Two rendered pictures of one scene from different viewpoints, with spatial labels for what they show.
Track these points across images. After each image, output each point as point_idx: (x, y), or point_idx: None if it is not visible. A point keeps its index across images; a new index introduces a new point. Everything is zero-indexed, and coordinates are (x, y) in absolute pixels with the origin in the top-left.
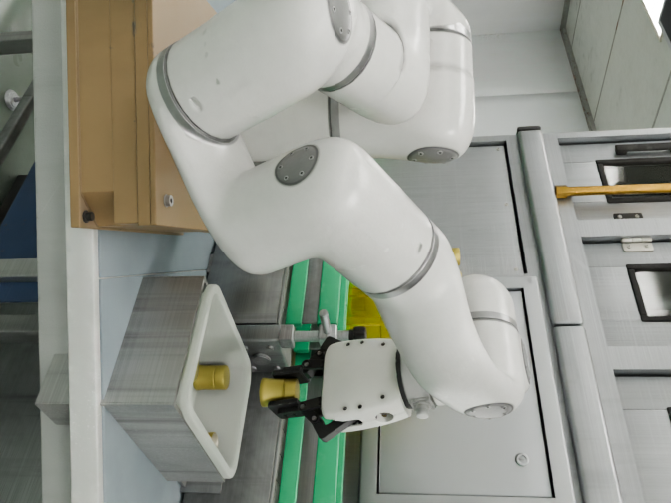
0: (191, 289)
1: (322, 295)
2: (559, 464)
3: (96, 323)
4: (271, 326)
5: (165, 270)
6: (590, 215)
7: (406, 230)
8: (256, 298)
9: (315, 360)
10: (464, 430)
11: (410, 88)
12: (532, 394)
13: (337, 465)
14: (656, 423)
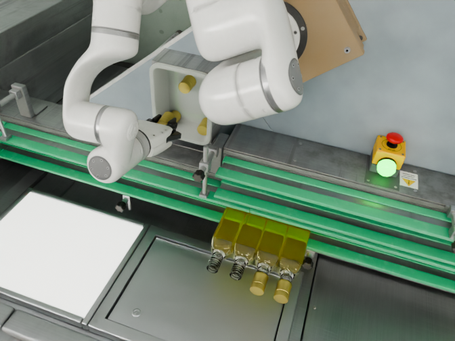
0: (208, 70)
1: (237, 172)
2: (121, 331)
3: (187, 31)
4: (221, 145)
5: None
6: None
7: (96, 5)
8: (243, 143)
9: (169, 126)
10: (170, 289)
11: (194, 28)
12: (175, 340)
13: (154, 185)
14: None
